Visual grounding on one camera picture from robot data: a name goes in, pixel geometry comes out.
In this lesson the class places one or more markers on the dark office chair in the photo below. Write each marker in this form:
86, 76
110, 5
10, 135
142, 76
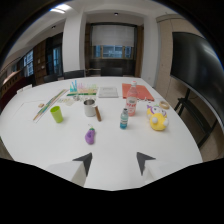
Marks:
74, 74
50, 78

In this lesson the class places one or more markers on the yellow plush toy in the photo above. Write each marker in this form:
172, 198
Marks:
157, 117

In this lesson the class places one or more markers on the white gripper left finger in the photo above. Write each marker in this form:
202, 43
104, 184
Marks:
74, 169

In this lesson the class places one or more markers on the long striped ruler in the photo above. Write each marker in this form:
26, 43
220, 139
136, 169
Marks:
48, 105

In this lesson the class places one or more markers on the small blue-label water bottle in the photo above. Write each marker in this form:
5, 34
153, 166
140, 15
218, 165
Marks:
124, 119

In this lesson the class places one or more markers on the white window blind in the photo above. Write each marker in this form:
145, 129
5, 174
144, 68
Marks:
113, 35

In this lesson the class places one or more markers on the black display stand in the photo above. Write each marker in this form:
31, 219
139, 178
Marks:
194, 115

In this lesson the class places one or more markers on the green plastic cup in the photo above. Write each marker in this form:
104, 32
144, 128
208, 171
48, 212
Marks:
57, 114

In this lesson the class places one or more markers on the white booklet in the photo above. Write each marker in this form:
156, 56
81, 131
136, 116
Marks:
108, 92

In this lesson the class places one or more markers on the purple eggplant toy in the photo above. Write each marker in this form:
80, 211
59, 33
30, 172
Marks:
89, 136

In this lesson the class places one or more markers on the orange paper sheet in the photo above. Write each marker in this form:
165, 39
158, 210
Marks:
137, 91

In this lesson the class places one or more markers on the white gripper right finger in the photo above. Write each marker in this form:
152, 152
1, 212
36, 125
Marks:
150, 166

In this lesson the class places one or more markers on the tape roll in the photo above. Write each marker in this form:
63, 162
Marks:
164, 104

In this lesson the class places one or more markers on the small tan block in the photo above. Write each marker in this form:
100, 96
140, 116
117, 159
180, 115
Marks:
41, 105

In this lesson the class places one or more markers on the large black display screen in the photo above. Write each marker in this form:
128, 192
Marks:
196, 71

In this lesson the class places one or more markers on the colourful test tube rack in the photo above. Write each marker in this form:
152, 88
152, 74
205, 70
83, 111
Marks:
83, 89

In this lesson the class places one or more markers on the tall pink-label bottle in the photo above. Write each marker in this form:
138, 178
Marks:
131, 99

